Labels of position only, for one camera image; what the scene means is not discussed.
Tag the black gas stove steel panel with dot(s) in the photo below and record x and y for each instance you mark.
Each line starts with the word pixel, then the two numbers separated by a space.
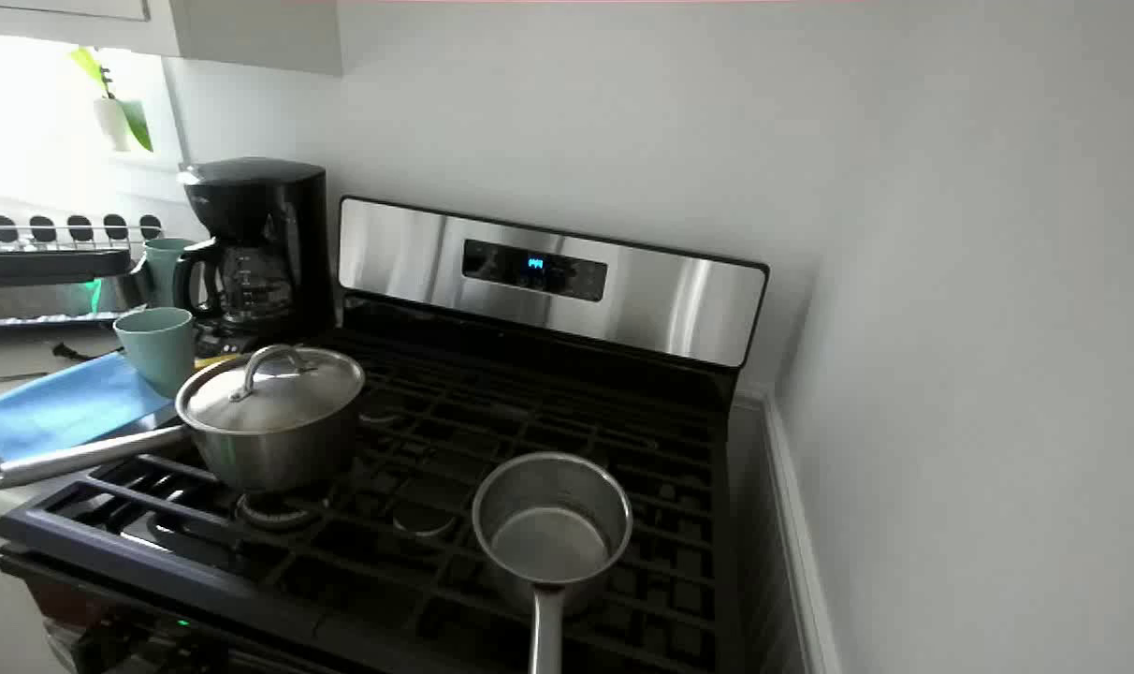
pixel 528 414

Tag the black coffee maker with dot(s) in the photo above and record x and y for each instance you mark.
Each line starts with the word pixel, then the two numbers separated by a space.
pixel 265 213

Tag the teal mug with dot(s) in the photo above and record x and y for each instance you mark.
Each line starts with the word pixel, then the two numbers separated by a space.
pixel 162 269
pixel 155 344

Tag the steel pot with lid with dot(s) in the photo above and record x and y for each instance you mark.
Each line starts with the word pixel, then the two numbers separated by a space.
pixel 290 395

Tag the metal dish rack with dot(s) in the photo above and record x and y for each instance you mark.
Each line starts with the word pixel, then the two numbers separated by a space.
pixel 42 265

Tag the white wall cabinet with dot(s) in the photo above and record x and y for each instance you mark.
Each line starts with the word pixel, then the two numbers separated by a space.
pixel 250 31

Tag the small steel saucepan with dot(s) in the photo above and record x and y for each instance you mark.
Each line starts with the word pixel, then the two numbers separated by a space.
pixel 550 549

